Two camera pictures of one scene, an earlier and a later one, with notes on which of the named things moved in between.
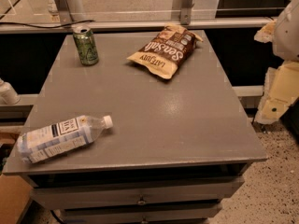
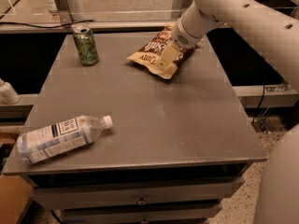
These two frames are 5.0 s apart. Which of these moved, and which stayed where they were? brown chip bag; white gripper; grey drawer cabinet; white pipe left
Moved: white gripper
Stayed: grey drawer cabinet; white pipe left; brown chip bag
